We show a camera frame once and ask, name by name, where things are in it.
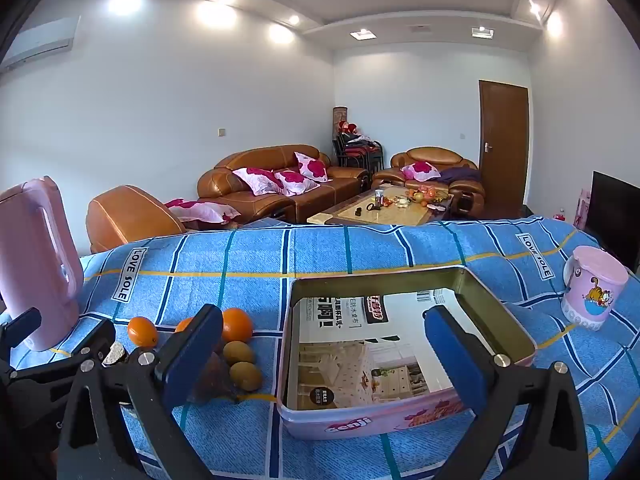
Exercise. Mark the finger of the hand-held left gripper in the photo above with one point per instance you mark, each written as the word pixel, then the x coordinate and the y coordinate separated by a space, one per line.
pixel 20 330
pixel 50 375

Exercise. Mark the square ceiling light panel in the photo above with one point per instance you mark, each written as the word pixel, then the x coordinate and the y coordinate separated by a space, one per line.
pixel 362 34
pixel 482 31

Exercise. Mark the small drink can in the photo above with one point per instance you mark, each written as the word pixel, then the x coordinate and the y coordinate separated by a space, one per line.
pixel 379 197

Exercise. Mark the pink gift bag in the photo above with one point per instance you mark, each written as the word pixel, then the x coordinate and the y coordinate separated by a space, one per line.
pixel 582 207

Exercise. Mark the ceiling air vent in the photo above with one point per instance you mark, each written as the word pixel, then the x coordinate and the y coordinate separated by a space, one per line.
pixel 420 27

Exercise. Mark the brown leather sofa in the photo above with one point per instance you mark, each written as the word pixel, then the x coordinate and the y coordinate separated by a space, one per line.
pixel 260 160

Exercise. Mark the pink cartoon cup with lid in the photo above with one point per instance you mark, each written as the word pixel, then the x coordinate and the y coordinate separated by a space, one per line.
pixel 590 295

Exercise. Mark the wooden coffee table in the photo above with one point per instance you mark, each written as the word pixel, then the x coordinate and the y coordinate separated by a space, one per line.
pixel 395 215

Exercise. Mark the pink floral pillow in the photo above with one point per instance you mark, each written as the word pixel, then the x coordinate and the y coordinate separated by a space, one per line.
pixel 295 182
pixel 257 180
pixel 420 171
pixel 197 210
pixel 312 166

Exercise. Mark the stacked dark chairs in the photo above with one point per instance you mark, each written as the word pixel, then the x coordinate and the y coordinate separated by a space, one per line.
pixel 357 155

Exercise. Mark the white air conditioner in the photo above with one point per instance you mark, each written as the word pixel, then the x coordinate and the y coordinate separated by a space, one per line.
pixel 40 42

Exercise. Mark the orange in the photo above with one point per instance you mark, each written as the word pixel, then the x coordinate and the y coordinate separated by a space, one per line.
pixel 142 331
pixel 184 326
pixel 237 325

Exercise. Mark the red plush toy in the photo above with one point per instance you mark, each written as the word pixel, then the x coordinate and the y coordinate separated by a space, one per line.
pixel 347 127

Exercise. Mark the blue plaid tablecloth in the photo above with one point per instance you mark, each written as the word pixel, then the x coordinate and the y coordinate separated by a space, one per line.
pixel 200 280

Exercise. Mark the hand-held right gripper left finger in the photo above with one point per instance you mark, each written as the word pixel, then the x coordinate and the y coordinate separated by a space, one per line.
pixel 187 360

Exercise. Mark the tall patterned floor vase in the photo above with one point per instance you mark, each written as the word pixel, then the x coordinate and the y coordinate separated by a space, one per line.
pixel 339 117

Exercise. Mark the black television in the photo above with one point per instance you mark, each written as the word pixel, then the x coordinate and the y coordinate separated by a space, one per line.
pixel 615 210

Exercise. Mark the fruit pile on plate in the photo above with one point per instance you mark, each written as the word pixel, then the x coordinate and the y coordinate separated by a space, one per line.
pixel 425 192

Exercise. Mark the printed paper liner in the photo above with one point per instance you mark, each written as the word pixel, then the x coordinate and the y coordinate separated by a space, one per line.
pixel 360 350

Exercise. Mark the pink tin box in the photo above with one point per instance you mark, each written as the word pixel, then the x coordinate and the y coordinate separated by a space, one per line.
pixel 350 422

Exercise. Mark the pink electric kettle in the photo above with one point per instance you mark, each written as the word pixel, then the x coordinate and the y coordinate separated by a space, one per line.
pixel 35 260

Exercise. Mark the purple cloth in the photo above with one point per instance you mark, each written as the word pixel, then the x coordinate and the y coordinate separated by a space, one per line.
pixel 462 175

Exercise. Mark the brown wooden door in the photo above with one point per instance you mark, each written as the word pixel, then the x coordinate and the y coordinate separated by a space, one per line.
pixel 502 135

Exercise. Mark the brown leather armchair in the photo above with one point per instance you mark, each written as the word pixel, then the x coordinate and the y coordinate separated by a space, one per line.
pixel 425 155

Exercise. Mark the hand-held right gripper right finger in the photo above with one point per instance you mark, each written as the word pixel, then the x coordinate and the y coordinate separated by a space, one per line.
pixel 457 355

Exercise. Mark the kiwi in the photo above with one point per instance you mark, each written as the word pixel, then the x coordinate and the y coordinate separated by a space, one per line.
pixel 238 352
pixel 245 376

